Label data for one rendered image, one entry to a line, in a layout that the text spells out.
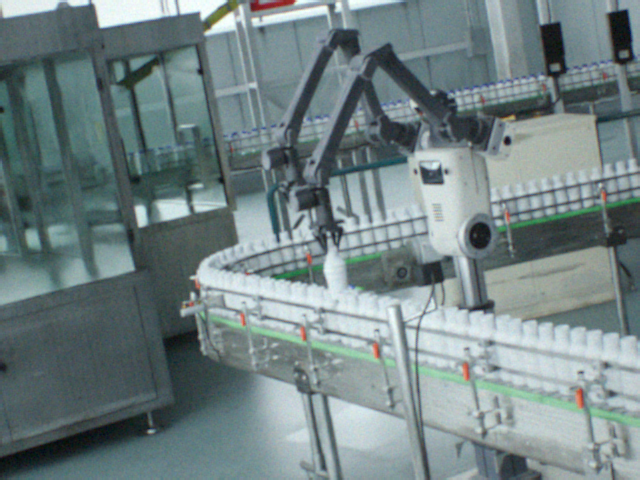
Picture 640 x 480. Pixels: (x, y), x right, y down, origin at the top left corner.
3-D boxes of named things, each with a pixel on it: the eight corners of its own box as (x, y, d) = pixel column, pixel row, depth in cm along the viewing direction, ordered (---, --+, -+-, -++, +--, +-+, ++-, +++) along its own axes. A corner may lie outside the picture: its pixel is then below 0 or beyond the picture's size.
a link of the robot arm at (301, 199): (327, 167, 406) (314, 167, 413) (294, 175, 401) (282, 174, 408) (334, 205, 408) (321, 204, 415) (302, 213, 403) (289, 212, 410)
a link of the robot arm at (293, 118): (345, 35, 457) (330, 39, 467) (332, 27, 454) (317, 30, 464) (297, 145, 449) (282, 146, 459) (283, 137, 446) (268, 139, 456)
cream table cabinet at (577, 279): (586, 284, 898) (559, 113, 880) (623, 298, 837) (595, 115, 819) (432, 318, 880) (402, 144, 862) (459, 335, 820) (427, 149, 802)
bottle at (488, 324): (510, 372, 347) (500, 311, 344) (506, 378, 341) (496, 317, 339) (487, 374, 349) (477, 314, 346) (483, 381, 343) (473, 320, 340)
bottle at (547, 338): (546, 394, 321) (535, 329, 319) (541, 388, 327) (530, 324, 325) (570, 390, 321) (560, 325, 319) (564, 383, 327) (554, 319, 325)
